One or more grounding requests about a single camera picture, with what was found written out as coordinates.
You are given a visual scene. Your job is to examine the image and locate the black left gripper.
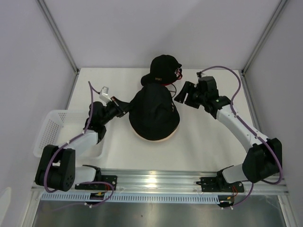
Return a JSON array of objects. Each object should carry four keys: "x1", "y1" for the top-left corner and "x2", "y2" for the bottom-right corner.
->
[{"x1": 100, "y1": 96, "x2": 134, "y2": 126}]

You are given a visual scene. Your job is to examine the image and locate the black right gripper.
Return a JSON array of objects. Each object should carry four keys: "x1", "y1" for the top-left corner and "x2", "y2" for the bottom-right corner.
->
[{"x1": 174, "y1": 81, "x2": 206, "y2": 109}]

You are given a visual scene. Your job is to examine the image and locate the red baseball cap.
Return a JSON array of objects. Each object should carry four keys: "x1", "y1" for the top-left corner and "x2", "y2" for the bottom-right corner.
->
[{"x1": 163, "y1": 68, "x2": 183, "y2": 86}]

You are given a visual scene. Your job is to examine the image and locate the black sport baseball cap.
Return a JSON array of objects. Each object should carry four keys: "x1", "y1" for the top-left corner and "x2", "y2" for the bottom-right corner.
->
[{"x1": 141, "y1": 54, "x2": 182, "y2": 86}]

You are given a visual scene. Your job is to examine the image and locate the beige black reversible bucket hat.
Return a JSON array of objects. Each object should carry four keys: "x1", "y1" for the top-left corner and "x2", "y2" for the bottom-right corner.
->
[{"x1": 129, "y1": 113, "x2": 180, "y2": 140}]

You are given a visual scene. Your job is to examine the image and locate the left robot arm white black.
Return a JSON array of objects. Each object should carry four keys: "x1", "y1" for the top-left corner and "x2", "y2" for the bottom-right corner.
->
[{"x1": 33, "y1": 96, "x2": 131, "y2": 193}]

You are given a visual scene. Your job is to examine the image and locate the white plastic bin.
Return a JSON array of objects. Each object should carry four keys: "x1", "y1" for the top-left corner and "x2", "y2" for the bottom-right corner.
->
[{"x1": 33, "y1": 110, "x2": 104, "y2": 160}]

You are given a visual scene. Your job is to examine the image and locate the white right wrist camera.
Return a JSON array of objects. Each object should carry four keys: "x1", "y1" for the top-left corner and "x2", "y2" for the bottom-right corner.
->
[{"x1": 196, "y1": 71, "x2": 210, "y2": 81}]

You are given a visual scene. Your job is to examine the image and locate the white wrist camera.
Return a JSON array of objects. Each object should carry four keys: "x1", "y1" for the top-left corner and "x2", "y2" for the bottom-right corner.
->
[
  {"x1": 196, "y1": 71, "x2": 210, "y2": 81},
  {"x1": 99, "y1": 87, "x2": 111, "y2": 104}
]

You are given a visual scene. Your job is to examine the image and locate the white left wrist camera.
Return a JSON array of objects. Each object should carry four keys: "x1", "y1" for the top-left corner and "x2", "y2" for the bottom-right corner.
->
[{"x1": 99, "y1": 87, "x2": 111, "y2": 104}]

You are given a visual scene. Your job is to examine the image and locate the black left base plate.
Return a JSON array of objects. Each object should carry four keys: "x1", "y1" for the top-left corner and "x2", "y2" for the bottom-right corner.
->
[{"x1": 75, "y1": 175, "x2": 117, "y2": 191}]

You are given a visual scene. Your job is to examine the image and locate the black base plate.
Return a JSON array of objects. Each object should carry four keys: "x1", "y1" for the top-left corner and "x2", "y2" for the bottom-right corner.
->
[
  {"x1": 196, "y1": 177, "x2": 244, "y2": 193},
  {"x1": 75, "y1": 175, "x2": 117, "y2": 191}
]

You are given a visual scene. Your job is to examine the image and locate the aluminium mounting rail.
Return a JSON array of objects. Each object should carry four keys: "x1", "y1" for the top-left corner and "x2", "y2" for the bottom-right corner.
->
[{"x1": 30, "y1": 168, "x2": 291, "y2": 196}]

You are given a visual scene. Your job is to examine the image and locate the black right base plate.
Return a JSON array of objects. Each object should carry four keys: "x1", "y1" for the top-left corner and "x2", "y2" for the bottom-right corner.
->
[{"x1": 196, "y1": 177, "x2": 244, "y2": 193}]

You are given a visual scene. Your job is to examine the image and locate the left aluminium frame post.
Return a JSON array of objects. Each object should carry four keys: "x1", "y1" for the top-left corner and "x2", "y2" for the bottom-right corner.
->
[{"x1": 36, "y1": 0, "x2": 79, "y2": 75}]

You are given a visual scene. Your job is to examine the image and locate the aluminium frame post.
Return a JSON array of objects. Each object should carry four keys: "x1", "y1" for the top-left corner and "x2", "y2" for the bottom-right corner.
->
[
  {"x1": 36, "y1": 0, "x2": 79, "y2": 75},
  {"x1": 241, "y1": 0, "x2": 289, "y2": 76}
]

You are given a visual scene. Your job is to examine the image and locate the white slotted cable duct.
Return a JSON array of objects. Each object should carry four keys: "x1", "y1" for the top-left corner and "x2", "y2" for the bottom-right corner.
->
[{"x1": 41, "y1": 192, "x2": 220, "y2": 204}]

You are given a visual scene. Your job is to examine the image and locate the right aluminium frame post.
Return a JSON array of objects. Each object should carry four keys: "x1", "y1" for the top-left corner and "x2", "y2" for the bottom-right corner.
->
[{"x1": 241, "y1": 0, "x2": 289, "y2": 76}]

